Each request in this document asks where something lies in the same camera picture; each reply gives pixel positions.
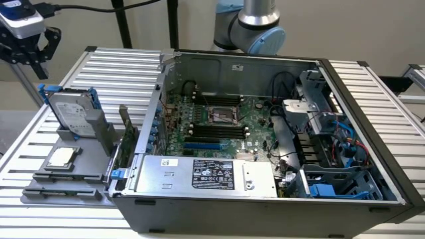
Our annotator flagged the black fan shroud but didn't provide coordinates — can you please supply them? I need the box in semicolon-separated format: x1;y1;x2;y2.
294;131;335;168

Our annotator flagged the green graphics card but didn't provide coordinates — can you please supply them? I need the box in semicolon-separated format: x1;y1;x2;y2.
113;104;141;170

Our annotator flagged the blue disk wire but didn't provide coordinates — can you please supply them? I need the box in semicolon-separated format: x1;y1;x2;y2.
331;116;359;161

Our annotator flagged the grey parts rack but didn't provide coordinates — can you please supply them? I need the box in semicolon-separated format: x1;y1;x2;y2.
19;109;134;205

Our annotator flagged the CPU socket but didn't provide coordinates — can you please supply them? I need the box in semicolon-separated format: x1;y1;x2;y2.
204;105;243;127

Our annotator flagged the green motherboard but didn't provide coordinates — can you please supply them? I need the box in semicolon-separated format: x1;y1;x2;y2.
162;94;302;180

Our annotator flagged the black stand pole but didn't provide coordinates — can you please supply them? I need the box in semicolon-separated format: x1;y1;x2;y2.
114;0;135;49
166;0;182;49

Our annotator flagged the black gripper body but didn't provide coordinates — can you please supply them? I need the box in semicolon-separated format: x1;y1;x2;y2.
0;24;51;66

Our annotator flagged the grey metal disk bay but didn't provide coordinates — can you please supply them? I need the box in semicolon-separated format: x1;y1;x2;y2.
282;69;347;136

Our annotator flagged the blue case latch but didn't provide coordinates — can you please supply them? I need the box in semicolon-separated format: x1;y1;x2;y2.
111;168;129;180

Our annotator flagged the silver power supply unit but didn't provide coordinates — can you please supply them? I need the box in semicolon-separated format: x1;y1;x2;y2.
134;155;279;198

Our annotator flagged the black camera cable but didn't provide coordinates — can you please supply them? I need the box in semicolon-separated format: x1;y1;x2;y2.
35;1;176;18

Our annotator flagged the grey drive cage blue tab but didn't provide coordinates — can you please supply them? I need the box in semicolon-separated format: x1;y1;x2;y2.
298;163;386;200

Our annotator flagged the red disk wire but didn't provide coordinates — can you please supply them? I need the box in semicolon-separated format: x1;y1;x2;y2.
352;140;372;168

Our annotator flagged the hard disk in blue carrier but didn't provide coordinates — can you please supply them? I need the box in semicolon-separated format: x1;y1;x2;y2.
38;84;102;139

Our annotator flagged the silver CPU chip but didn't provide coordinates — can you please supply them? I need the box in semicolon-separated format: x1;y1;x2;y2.
45;146;83;171

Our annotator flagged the aluminium side frame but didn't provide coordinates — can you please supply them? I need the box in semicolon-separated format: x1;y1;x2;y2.
398;63;425;103

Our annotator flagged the black looped case wire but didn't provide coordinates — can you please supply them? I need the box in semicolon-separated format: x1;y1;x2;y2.
270;70;298;101

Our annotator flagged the silver chipset heatsink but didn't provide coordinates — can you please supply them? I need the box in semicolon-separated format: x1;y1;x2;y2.
236;152;260;162

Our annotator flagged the black expansion slot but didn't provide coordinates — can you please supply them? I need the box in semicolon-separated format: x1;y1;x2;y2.
184;136;220;144

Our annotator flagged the black open PC case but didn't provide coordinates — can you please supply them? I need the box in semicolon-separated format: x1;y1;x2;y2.
109;48;416;234

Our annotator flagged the blue expansion slot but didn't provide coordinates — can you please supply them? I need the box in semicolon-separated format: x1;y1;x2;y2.
184;142;223;151

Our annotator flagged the silver blue wrist camera box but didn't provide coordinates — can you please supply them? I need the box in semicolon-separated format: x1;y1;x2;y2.
0;0;47;40

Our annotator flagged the aluminium frame post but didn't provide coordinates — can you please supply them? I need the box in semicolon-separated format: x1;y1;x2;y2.
9;62;38;102

